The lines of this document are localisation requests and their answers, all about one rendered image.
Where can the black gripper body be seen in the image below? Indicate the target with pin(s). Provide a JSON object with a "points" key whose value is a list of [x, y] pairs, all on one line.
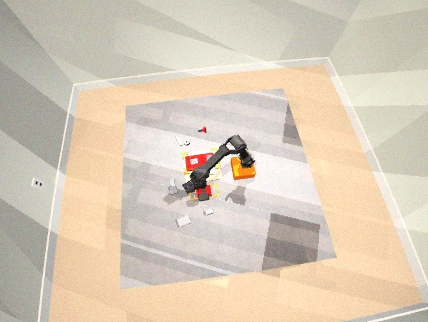
{"points": [[203, 196]]}

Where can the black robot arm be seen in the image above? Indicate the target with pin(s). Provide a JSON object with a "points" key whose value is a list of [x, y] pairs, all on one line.
{"points": [[202, 172]]}

